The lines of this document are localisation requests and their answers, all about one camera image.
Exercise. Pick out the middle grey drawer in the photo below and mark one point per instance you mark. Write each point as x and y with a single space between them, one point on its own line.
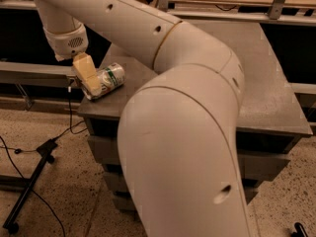
116 183

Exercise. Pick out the grey metal rail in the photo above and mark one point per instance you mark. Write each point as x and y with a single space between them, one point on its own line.
37 75

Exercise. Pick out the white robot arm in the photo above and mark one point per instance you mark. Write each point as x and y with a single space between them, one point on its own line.
177 133

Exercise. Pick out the white green 7up can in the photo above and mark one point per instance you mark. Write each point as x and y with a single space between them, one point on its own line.
110 77

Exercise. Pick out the grey drawer cabinet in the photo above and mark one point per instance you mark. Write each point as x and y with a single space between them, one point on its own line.
271 119

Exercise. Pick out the bottom grey drawer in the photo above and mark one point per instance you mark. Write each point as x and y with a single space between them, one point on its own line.
124 203

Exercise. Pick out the top grey drawer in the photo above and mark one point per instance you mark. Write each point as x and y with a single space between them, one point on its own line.
261 166

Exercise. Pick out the black stand leg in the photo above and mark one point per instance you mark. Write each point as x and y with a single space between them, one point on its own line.
25 185

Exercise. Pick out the grey drawer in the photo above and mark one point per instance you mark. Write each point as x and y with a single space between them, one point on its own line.
124 203
261 166
116 183

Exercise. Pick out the black object bottom right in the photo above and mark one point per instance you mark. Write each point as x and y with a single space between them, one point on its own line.
299 230

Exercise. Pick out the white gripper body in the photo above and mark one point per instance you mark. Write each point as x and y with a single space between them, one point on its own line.
66 44

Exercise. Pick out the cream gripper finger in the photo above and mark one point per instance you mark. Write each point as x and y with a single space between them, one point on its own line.
85 70

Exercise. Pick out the grey metal shelf frame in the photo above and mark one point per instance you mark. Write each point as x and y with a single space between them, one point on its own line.
171 11

